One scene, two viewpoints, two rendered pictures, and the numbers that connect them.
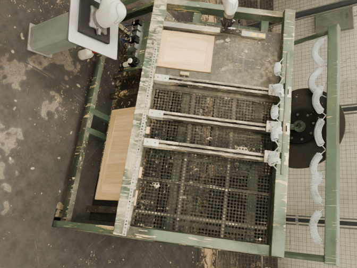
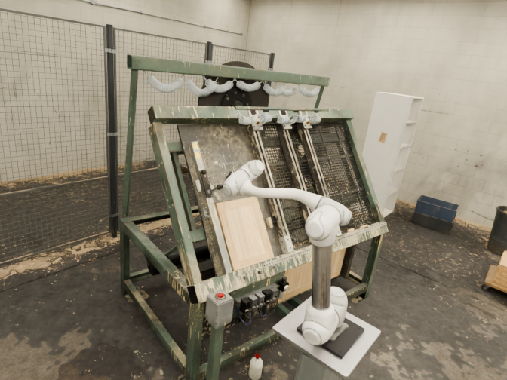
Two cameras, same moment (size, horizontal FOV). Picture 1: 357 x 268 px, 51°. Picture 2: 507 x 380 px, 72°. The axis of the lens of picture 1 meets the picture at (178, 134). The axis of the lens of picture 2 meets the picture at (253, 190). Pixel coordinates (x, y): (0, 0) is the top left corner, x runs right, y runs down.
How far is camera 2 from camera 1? 3.39 m
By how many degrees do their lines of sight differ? 57
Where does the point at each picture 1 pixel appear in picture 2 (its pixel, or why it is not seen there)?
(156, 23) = (235, 280)
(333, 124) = (245, 72)
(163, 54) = (260, 255)
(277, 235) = (344, 114)
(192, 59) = (252, 220)
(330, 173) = (281, 77)
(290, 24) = (176, 110)
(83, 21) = (354, 332)
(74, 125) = not seen: hidden behind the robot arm
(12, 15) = not seen: outside the picture
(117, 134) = (300, 281)
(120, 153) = not seen: hidden behind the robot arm
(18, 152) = (379, 347)
